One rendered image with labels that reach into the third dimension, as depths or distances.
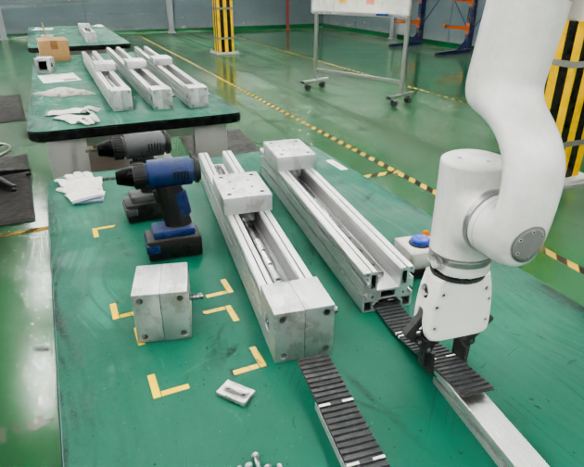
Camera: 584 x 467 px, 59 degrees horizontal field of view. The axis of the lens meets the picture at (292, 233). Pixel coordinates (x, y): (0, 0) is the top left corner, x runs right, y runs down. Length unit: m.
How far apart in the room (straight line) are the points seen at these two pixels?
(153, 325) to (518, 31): 0.68
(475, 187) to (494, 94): 0.11
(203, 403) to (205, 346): 0.13
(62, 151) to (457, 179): 2.03
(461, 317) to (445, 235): 0.13
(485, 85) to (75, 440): 0.69
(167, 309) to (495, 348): 0.55
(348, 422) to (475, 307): 0.24
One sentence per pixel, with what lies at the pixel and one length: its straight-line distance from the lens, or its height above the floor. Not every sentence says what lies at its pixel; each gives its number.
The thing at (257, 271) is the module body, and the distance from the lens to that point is 0.93.
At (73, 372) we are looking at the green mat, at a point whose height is 0.78.
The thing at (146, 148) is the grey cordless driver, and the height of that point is 0.97.
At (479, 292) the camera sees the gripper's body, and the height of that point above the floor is 0.94.
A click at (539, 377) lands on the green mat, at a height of 0.78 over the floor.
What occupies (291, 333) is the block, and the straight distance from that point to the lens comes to 0.83.
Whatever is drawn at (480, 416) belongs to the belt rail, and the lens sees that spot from 0.78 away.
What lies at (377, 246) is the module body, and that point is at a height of 0.86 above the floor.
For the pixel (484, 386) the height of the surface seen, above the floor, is 0.83.
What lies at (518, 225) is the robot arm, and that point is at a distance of 0.63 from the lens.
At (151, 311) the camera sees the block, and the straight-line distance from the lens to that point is 0.90.
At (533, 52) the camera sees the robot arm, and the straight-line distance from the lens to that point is 0.66.
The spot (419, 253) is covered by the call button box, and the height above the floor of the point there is 0.84.
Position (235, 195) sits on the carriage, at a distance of 1.15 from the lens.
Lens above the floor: 1.33
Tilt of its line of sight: 26 degrees down
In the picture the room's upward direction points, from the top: straight up
